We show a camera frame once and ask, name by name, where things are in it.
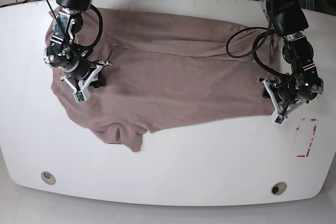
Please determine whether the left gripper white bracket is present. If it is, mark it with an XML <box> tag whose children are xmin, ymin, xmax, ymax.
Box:
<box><xmin>256</xmin><ymin>77</ymin><xmax>308</xmax><ymax>124</ymax></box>

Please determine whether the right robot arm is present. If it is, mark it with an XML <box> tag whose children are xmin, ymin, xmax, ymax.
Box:
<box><xmin>44</xmin><ymin>0</ymin><xmax>110</xmax><ymax>103</ymax></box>

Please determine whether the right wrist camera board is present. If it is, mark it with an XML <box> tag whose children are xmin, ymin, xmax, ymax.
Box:
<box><xmin>73</xmin><ymin>90</ymin><xmax>90</xmax><ymax>103</ymax></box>

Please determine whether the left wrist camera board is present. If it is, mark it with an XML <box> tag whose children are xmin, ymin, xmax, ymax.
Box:
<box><xmin>271</xmin><ymin>114</ymin><xmax>287</xmax><ymax>124</ymax></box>

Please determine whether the table grommet hole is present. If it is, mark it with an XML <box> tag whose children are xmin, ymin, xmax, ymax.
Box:
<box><xmin>41</xmin><ymin>172</ymin><xmax>56</xmax><ymax>185</ymax></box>
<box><xmin>271</xmin><ymin>182</ymin><xmax>287</xmax><ymax>196</ymax></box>

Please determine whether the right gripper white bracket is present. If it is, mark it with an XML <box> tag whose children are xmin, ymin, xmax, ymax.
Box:
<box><xmin>60</xmin><ymin>60</ymin><xmax>112</xmax><ymax>94</ymax></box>

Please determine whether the red tape marking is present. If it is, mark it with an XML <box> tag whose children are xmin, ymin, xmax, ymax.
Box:
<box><xmin>293</xmin><ymin>118</ymin><xmax>317</xmax><ymax>158</ymax></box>

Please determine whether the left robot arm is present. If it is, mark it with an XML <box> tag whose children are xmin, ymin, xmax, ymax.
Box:
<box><xmin>227</xmin><ymin>0</ymin><xmax>323</xmax><ymax>124</ymax></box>

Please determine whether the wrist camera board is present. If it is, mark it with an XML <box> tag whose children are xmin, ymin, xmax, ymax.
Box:
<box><xmin>271</xmin><ymin>114</ymin><xmax>287</xmax><ymax>124</ymax></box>
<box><xmin>73</xmin><ymin>90</ymin><xmax>90</xmax><ymax>103</ymax></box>

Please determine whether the mauve t-shirt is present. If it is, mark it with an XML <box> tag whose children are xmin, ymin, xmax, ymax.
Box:
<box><xmin>51</xmin><ymin>8</ymin><xmax>274</xmax><ymax>152</ymax></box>

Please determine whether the right table grommet hole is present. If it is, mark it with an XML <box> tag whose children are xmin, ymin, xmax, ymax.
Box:
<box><xmin>271</xmin><ymin>182</ymin><xmax>287</xmax><ymax>196</ymax></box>

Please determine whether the left table grommet hole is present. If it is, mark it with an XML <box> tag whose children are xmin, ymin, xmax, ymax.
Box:
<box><xmin>41</xmin><ymin>172</ymin><xmax>56</xmax><ymax>185</ymax></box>

